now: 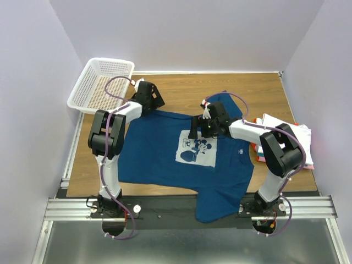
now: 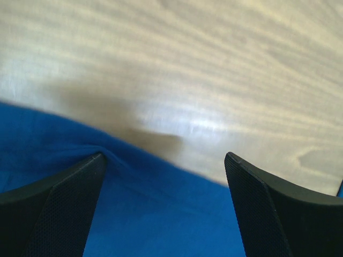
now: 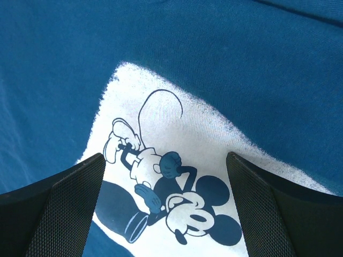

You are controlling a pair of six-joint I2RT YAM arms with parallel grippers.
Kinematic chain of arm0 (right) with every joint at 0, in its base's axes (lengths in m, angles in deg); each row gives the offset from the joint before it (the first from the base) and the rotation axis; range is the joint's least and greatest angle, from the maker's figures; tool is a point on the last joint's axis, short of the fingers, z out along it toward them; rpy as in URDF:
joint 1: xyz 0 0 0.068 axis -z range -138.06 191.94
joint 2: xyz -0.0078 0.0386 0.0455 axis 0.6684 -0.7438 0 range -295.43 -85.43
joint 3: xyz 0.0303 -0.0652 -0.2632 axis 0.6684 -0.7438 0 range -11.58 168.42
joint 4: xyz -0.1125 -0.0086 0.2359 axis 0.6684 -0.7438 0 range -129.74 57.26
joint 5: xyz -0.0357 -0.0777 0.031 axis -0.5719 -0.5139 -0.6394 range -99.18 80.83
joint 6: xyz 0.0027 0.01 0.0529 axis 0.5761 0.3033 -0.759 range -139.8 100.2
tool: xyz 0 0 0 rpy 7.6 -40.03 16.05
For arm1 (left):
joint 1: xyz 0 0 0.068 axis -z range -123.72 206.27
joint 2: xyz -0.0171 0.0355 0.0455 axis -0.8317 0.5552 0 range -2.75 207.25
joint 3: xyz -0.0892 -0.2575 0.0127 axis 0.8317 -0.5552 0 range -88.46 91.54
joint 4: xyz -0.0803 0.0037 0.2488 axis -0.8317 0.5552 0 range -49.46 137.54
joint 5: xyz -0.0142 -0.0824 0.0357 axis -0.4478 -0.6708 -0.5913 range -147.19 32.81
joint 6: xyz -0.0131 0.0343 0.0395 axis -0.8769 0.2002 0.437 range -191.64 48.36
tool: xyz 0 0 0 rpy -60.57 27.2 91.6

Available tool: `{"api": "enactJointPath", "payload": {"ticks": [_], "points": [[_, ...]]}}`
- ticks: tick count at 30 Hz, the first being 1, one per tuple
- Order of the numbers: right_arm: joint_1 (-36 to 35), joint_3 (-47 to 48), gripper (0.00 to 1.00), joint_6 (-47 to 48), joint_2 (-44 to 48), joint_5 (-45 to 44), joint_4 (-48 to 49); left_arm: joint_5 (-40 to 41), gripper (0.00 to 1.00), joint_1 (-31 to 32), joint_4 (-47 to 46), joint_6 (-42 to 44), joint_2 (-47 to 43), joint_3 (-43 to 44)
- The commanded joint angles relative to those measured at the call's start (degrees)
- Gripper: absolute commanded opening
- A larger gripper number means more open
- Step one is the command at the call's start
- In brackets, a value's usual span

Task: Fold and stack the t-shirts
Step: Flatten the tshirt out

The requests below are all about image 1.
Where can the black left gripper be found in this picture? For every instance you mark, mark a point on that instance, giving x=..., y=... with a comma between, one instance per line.
x=157, y=102

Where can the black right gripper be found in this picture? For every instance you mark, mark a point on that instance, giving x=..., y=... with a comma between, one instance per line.
x=204, y=134

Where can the blue t-shirt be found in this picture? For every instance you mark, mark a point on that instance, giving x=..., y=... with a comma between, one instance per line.
x=157, y=150

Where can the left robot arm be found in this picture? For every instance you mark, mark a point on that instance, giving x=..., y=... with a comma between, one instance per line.
x=106, y=137

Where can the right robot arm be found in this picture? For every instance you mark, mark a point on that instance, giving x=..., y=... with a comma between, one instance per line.
x=284, y=155

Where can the white plastic laundry basket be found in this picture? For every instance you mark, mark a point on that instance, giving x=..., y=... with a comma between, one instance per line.
x=100, y=78

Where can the pink folded t-shirt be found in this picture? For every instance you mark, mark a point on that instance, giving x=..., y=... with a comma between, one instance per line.
x=308, y=166

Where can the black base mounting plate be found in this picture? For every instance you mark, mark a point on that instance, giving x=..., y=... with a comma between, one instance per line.
x=150, y=222

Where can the white folded t-shirt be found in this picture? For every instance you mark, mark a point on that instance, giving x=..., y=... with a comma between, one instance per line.
x=301, y=132

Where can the aluminium frame rail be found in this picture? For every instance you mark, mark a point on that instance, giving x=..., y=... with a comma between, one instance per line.
x=308, y=207

